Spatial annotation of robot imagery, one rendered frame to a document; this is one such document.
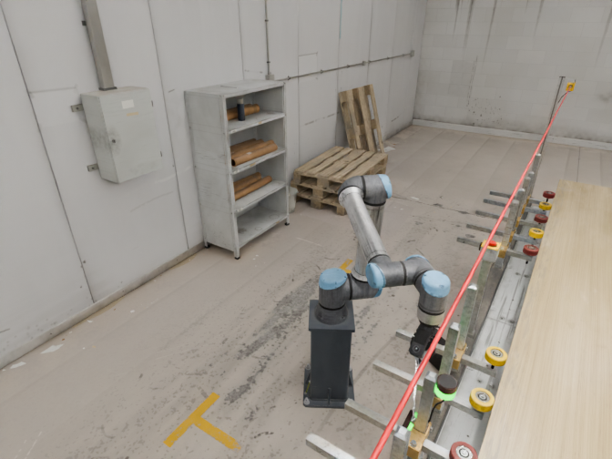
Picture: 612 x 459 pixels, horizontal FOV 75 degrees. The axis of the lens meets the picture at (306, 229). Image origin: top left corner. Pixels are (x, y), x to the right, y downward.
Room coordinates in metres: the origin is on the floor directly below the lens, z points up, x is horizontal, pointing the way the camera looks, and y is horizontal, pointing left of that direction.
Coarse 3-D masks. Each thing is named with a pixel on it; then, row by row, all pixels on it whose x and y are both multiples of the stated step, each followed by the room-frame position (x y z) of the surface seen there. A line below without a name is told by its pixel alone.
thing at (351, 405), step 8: (352, 400) 1.00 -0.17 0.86; (344, 408) 0.98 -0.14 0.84; (352, 408) 0.97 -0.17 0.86; (360, 408) 0.96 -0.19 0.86; (368, 408) 0.96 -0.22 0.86; (360, 416) 0.95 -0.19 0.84; (368, 416) 0.93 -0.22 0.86; (376, 416) 0.93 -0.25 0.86; (376, 424) 0.91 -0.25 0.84; (384, 424) 0.90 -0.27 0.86; (392, 432) 0.88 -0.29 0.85; (424, 440) 0.84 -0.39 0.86; (424, 448) 0.82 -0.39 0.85; (432, 448) 0.81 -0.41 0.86; (440, 448) 0.81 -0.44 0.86; (432, 456) 0.80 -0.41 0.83; (440, 456) 0.79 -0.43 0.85; (448, 456) 0.79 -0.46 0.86
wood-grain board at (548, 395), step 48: (576, 192) 2.87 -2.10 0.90; (576, 240) 2.11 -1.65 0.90; (528, 288) 1.63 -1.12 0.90; (576, 288) 1.63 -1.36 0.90; (528, 336) 1.29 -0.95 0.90; (576, 336) 1.29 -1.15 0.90; (528, 384) 1.03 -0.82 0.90; (576, 384) 1.03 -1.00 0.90; (528, 432) 0.84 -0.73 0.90; (576, 432) 0.84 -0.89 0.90
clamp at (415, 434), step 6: (414, 432) 0.86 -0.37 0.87; (420, 432) 0.86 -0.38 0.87; (426, 432) 0.86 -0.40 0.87; (414, 438) 0.84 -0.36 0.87; (420, 438) 0.84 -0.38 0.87; (426, 438) 0.87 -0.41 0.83; (408, 444) 0.82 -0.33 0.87; (420, 444) 0.82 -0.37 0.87; (408, 450) 0.81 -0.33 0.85; (414, 450) 0.80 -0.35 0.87; (420, 450) 0.81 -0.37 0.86; (414, 456) 0.80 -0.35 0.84
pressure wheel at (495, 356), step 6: (492, 348) 1.21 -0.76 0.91; (498, 348) 1.21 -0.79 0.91; (486, 354) 1.18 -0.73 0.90; (492, 354) 1.18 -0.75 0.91; (498, 354) 1.18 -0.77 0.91; (504, 354) 1.18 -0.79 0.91; (486, 360) 1.18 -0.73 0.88; (492, 360) 1.16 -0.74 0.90; (498, 360) 1.15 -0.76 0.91; (504, 360) 1.15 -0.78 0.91; (492, 366) 1.18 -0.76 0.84
